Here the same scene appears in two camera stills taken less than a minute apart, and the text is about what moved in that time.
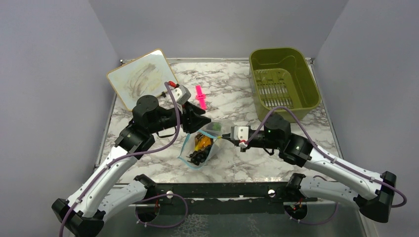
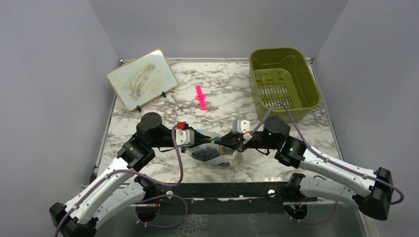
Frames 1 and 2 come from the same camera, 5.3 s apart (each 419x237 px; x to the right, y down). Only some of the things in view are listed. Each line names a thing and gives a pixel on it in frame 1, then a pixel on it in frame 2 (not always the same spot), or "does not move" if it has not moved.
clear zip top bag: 200,144 -> 217,154
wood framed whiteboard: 146,75 does not move
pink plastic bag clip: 201,97 does not move
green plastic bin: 283,77 does not move
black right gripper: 228,137 does not move
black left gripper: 191,119 -> 199,138
